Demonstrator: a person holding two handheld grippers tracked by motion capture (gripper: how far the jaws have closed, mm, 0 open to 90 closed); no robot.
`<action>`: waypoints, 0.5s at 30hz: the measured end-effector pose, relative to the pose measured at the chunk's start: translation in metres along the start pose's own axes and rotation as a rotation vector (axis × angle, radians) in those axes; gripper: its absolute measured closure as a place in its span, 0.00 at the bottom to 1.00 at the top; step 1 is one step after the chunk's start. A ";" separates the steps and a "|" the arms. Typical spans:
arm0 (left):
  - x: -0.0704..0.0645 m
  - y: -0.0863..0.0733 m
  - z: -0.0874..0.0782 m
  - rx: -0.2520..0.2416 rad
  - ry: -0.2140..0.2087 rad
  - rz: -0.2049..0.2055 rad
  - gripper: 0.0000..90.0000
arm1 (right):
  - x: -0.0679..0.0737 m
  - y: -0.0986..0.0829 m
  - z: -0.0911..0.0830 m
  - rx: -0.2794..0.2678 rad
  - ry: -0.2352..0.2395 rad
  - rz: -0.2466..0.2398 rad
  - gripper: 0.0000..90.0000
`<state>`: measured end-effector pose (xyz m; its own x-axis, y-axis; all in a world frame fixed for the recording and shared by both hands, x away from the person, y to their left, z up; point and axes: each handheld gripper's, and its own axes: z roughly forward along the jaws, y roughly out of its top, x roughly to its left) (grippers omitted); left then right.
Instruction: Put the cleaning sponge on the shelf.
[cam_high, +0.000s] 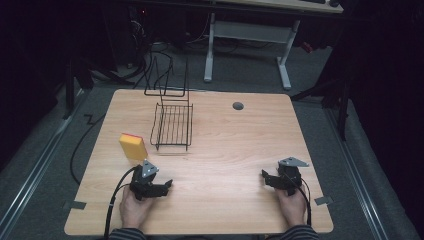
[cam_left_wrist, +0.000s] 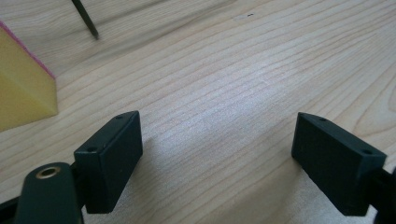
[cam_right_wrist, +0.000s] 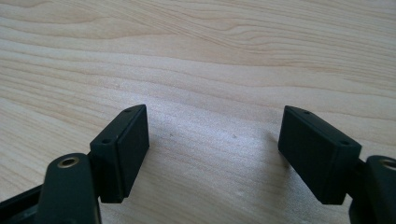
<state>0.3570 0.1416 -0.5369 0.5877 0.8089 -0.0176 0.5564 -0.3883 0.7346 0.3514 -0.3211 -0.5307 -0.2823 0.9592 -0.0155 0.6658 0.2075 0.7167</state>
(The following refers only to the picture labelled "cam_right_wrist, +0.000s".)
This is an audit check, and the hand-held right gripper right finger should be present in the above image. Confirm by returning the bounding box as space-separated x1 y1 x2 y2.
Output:
277 105 363 205

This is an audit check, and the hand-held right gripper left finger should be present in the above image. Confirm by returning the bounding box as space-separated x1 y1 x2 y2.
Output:
89 104 150 204

